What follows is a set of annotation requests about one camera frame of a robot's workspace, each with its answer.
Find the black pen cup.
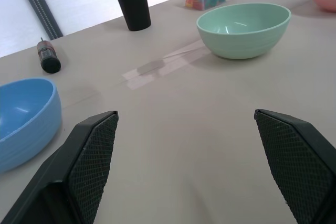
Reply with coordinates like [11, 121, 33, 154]
[108, 0, 152, 32]

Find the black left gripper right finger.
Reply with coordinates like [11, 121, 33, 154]
[254, 109, 336, 224]

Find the green plastic bowl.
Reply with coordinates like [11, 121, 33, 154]
[196, 3, 292, 60]

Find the blue plastic bowl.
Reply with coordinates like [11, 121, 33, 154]
[0, 77, 62, 174]

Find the grey perforated metal rail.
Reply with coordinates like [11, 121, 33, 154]
[12, 0, 64, 40]

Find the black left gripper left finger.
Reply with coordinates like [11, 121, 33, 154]
[0, 110, 119, 224]

